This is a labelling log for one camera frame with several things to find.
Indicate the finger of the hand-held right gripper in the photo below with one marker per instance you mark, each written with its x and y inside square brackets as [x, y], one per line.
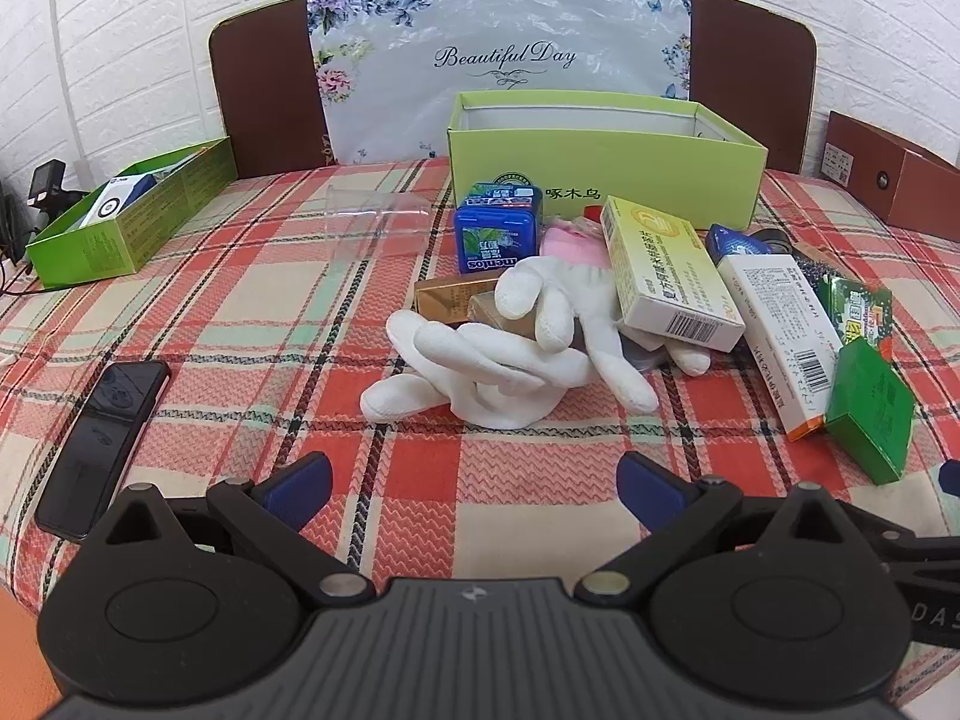
[949, 480]
[911, 532]

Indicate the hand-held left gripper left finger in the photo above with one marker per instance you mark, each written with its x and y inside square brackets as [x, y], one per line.
[300, 484]

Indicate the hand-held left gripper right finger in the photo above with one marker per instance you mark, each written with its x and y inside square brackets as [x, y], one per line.
[649, 487]

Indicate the white glove pink cuff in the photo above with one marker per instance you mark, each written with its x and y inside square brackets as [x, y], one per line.
[480, 367]
[555, 300]

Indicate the large green shoe box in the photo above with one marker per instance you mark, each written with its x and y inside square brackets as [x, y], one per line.
[675, 172]

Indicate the plain green small box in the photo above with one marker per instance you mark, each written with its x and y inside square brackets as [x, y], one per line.
[870, 412]

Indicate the green patterned packet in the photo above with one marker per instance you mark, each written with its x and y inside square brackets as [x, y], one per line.
[859, 311]

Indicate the black smartphone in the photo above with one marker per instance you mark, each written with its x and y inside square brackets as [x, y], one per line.
[97, 442]

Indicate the white orange medicine box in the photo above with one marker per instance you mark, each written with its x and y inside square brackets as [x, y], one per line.
[780, 322]

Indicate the yellow white medicine box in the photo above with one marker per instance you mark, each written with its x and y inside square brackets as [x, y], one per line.
[660, 270]

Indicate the small golden box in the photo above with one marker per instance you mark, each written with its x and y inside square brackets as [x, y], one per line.
[491, 311]

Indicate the long golden box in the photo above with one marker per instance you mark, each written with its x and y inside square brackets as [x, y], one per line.
[450, 300]

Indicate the blue packet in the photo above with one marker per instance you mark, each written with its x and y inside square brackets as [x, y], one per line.
[739, 244]

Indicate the clear plastic box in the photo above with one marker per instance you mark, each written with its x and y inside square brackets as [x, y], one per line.
[375, 229]

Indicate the black tape roll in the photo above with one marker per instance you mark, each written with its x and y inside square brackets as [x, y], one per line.
[774, 241]

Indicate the red small packet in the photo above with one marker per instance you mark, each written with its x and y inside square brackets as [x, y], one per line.
[592, 214]

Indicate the blue mint tin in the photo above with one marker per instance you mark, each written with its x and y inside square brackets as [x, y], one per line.
[495, 240]
[502, 195]

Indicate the shallow green box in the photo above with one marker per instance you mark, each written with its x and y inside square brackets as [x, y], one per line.
[150, 232]

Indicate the brown shoe box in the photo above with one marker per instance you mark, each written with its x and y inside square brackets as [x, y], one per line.
[922, 187]

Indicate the white blue box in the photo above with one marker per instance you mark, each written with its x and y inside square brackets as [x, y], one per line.
[116, 199]

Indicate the black device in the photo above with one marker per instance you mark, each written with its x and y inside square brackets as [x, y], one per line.
[52, 191]

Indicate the brown chair with floral cover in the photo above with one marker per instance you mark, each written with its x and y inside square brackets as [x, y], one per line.
[262, 90]

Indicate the floral plastic bag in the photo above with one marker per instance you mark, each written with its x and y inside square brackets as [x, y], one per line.
[495, 22]

